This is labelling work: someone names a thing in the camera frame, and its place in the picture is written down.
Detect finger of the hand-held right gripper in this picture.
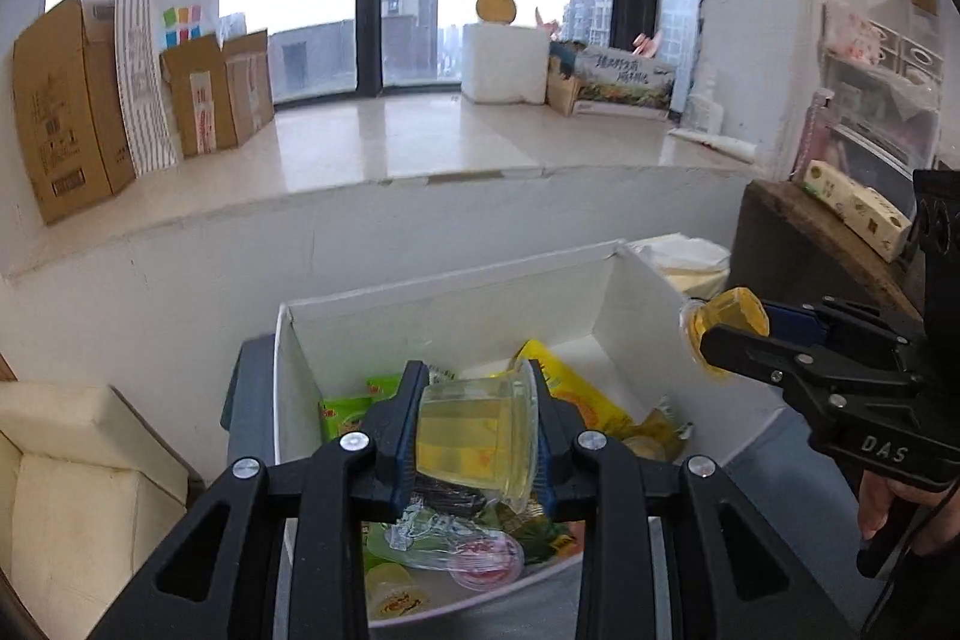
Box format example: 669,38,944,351
765,297,921,350
699,323,925,414

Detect white papers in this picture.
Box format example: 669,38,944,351
667,126,762,165

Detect clear yellow jelly cup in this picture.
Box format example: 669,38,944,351
679,286,771,378
415,364,542,521

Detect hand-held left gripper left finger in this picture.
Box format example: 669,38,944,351
88,359,430,640

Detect dark snack packet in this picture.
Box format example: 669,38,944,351
409,475,488,522

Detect printed tissue pack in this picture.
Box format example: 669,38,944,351
795,158,912,262

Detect printed landscape carton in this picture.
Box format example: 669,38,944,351
571,47,678,120

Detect white plastic bag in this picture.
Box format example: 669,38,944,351
626,237,732,300

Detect white bottle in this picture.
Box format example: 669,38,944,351
684,70,725,135

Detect small cardboard box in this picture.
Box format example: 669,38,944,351
160,34,241,159
221,29,276,142

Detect large cardboard box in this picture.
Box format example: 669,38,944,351
13,0,137,226

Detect clear plastic drawer organizer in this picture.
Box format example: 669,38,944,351
791,0,942,206

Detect red jelly cup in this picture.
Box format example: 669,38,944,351
450,531,526,588

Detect pink floral packet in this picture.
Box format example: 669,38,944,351
823,0,886,60

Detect white paper bag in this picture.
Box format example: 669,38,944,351
114,0,224,176

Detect brown paper bag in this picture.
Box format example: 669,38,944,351
546,44,582,116

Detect white storage box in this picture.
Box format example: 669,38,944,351
271,239,788,633

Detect white foam box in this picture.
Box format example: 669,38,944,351
460,21,550,105

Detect person's right hand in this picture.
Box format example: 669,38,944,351
857,469,897,541

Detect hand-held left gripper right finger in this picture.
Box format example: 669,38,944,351
525,361,852,640

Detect green snack packet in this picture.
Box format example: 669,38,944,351
499,497,578,566
319,372,458,442

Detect cream sofa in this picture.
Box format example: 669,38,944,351
0,381,192,611

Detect small yellow snack packet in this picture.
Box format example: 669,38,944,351
622,396,695,461

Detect yellow red-print snack packet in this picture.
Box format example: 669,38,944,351
512,340,638,438

